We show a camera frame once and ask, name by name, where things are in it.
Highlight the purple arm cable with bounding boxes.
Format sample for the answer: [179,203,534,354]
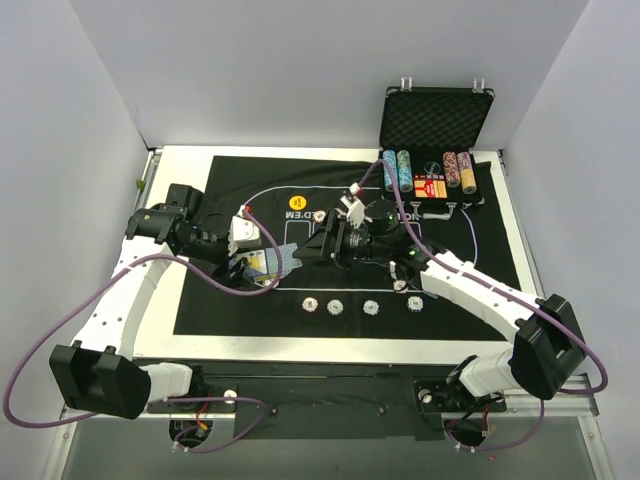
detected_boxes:
[2,204,284,454]
[357,159,609,454]

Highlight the red chip row in case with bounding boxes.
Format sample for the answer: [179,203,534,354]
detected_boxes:
[442,151,461,188]

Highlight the tan chip row in case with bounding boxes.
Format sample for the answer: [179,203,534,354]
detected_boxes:
[456,152,477,195]

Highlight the blue white chip stack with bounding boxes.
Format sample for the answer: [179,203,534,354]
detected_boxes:
[362,300,380,316]

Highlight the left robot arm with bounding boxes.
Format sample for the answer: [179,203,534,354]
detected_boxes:
[49,184,302,419]

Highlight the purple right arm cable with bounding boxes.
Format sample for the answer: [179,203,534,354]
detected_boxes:
[357,159,609,454]

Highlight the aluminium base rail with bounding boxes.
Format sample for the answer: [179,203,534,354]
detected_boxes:
[59,372,600,421]

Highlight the grey white chip stack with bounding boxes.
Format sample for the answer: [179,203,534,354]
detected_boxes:
[326,299,344,315]

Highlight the red orange card deck box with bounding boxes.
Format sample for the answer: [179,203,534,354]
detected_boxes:
[414,179,448,199]

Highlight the yellow dealer button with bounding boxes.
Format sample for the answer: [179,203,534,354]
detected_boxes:
[288,195,307,211]

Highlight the blue playing card deck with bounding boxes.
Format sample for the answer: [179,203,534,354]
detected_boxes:
[229,243,303,284]

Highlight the blue chip row left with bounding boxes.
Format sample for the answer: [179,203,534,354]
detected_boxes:
[382,150,399,192]

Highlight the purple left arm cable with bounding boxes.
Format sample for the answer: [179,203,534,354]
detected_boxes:
[2,204,284,454]

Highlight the black poker table mat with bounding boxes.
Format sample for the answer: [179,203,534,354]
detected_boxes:
[174,156,520,341]

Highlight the blue chip row right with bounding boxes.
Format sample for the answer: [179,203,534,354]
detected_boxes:
[396,150,413,193]

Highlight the blue chip row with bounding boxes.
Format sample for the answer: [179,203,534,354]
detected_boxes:
[382,150,399,192]
[396,150,413,193]

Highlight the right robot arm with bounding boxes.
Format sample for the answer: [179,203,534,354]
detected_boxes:
[322,183,586,409]

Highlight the clear round button in case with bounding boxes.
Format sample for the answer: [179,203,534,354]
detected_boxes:
[424,161,441,175]

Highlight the red white chip stack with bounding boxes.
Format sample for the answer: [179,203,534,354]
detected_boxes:
[302,297,319,312]

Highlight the black poker chip case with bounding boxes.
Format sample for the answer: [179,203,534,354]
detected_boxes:
[379,76,495,218]

